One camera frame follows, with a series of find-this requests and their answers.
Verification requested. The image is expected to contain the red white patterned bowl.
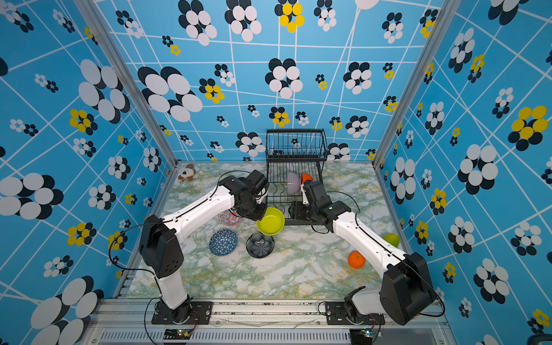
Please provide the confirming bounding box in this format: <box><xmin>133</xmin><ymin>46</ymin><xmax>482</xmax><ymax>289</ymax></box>
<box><xmin>218</xmin><ymin>210</ymin><xmax>244</xmax><ymax>227</ymax></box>

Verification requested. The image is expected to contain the orange plastic bowl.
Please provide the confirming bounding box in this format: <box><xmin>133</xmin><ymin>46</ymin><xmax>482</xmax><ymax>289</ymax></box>
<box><xmin>301</xmin><ymin>172</ymin><xmax>314</xmax><ymax>183</ymax></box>

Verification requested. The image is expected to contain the lilac plastic bowl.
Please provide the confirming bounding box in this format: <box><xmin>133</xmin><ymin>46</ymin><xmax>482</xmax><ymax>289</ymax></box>
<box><xmin>287</xmin><ymin>171</ymin><xmax>301</xmax><ymax>195</ymax></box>

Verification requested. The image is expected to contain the lime green bowl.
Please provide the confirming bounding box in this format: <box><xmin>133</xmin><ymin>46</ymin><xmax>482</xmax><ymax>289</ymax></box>
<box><xmin>256</xmin><ymin>207</ymin><xmax>285</xmax><ymax>236</ymax></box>

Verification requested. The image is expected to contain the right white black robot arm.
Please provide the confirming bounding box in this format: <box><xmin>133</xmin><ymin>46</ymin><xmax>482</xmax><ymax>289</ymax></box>
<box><xmin>288</xmin><ymin>180</ymin><xmax>442</xmax><ymax>326</ymax></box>

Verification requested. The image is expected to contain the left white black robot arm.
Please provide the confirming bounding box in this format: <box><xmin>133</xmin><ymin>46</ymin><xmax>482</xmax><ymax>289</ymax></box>
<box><xmin>139</xmin><ymin>170</ymin><xmax>269</xmax><ymax>311</ymax></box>

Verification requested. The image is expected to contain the black patterned bowl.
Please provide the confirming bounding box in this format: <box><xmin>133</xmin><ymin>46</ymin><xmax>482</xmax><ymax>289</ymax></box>
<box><xmin>246</xmin><ymin>231</ymin><xmax>275</xmax><ymax>259</ymax></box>

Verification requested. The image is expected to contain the blue patterned bowl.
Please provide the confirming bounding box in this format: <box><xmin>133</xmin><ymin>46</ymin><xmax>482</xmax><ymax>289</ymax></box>
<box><xmin>209</xmin><ymin>229</ymin><xmax>238</xmax><ymax>257</ymax></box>

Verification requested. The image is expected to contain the small plush toy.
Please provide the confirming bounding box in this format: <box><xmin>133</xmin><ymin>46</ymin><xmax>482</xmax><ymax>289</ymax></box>
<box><xmin>178</xmin><ymin>164</ymin><xmax>196</xmax><ymax>183</ymax></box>

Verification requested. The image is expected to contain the orange fruit right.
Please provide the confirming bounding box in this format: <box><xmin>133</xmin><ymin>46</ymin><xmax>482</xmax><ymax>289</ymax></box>
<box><xmin>347</xmin><ymin>251</ymin><xmax>366</xmax><ymax>270</ymax></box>

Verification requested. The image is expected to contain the green mango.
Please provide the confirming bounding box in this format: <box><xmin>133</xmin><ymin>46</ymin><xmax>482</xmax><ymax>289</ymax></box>
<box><xmin>383</xmin><ymin>234</ymin><xmax>400</xmax><ymax>248</ymax></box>

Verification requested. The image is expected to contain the right circuit board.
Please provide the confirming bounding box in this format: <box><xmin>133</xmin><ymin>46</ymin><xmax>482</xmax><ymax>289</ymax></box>
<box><xmin>349</xmin><ymin>329</ymin><xmax>373</xmax><ymax>345</ymax></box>

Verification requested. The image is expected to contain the circuit board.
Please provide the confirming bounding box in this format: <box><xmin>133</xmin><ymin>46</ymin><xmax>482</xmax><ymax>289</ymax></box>
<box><xmin>349</xmin><ymin>329</ymin><xmax>373</xmax><ymax>345</ymax></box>
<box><xmin>163</xmin><ymin>329</ymin><xmax>193</xmax><ymax>341</ymax></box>

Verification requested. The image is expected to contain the left circuit board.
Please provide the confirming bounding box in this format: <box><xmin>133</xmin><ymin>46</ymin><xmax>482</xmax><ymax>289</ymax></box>
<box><xmin>163</xmin><ymin>329</ymin><xmax>193</xmax><ymax>341</ymax></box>

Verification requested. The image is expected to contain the black wire dish rack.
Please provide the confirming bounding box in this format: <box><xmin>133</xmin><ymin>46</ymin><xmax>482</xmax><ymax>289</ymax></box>
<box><xmin>265</xmin><ymin>129</ymin><xmax>327</xmax><ymax>226</ymax></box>

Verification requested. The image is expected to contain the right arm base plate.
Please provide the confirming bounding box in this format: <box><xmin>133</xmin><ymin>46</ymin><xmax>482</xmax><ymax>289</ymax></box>
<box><xmin>319</xmin><ymin>301</ymin><xmax>385</xmax><ymax>327</ymax></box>

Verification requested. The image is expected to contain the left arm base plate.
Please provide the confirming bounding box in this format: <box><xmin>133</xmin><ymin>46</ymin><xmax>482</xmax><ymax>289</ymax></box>
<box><xmin>152</xmin><ymin>300</ymin><xmax>213</xmax><ymax>326</ymax></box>

